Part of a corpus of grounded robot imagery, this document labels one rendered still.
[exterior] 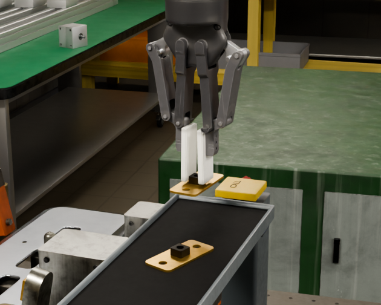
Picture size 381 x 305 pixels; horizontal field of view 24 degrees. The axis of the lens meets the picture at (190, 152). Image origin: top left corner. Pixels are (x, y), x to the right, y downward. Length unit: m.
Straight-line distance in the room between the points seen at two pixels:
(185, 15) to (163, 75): 0.10
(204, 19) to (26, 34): 3.33
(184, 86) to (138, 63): 5.23
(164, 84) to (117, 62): 5.28
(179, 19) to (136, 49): 5.30
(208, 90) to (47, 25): 3.52
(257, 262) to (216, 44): 0.36
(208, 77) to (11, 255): 0.53
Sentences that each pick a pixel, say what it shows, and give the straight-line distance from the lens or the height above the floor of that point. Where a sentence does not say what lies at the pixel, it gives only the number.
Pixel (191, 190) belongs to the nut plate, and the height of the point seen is 1.21.
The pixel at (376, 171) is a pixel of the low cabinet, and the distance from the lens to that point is 2.90.
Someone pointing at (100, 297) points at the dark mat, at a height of 1.16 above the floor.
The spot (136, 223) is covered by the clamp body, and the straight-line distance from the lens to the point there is 1.41.
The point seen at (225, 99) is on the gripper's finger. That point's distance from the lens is 1.05.
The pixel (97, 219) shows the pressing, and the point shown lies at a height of 1.00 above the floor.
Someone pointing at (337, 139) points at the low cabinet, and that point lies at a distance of 3.23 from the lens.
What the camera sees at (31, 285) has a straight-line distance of 1.12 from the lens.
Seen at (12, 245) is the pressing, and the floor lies 1.00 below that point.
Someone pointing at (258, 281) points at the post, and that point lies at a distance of 1.28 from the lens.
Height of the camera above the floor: 1.58
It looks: 18 degrees down
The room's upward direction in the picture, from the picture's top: straight up
